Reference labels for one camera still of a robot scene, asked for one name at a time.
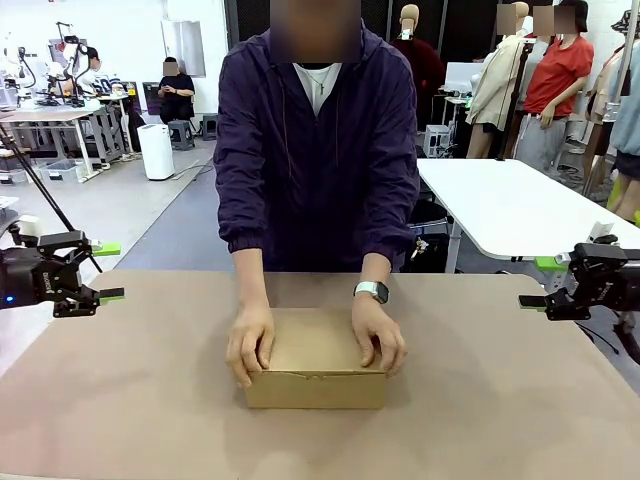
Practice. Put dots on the person right forearm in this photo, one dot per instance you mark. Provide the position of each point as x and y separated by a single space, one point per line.
252 280

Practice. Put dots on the person left hand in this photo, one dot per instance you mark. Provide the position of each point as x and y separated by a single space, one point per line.
380 335

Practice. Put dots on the grey computer case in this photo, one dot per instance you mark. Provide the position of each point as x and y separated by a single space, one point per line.
437 141

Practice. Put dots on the person in purple jacket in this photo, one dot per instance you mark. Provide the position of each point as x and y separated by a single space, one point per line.
315 175

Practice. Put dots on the mannequin in dark red sweater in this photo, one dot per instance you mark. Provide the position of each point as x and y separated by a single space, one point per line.
422 55

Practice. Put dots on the clear plastic storage bin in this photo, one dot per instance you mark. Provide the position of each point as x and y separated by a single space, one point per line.
60 171

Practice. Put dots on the hanging key bunch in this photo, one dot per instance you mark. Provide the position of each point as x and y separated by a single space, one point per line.
419 249

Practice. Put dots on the man in black t-shirt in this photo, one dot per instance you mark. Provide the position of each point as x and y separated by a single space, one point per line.
176 90

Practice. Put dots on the white background workbench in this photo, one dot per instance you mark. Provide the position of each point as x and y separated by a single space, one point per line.
100 125

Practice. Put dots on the silver wall panel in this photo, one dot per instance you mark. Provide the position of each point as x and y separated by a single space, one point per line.
183 45

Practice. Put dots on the brown cardboard box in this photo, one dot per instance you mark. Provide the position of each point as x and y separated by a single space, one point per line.
320 380

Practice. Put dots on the person right hand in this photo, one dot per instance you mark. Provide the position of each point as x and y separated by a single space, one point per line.
247 340

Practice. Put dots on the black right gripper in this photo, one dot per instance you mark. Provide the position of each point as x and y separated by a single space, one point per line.
617 282

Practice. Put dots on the white wrist watch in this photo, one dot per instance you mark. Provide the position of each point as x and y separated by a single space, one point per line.
372 291

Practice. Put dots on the white air purifier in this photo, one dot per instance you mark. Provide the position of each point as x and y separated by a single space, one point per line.
156 152

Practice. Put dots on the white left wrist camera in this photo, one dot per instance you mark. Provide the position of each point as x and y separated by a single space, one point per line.
29 227

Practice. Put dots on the mannequin in beige coat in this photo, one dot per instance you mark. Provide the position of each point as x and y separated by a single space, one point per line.
497 85

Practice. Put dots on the mannequin in light blue jacket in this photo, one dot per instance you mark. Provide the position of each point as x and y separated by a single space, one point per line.
629 120

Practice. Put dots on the grey plastic stool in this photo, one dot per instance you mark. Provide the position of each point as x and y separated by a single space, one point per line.
210 127
181 135

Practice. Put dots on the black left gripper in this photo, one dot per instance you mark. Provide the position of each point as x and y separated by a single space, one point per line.
22 280

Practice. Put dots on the black tripod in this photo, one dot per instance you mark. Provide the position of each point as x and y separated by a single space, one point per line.
40 190

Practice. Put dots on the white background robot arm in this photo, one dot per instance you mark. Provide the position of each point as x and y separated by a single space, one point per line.
75 60

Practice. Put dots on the person left forearm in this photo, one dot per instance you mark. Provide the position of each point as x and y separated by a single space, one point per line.
374 270

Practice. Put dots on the person in white shirt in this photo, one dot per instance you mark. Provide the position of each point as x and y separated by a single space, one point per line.
97 75

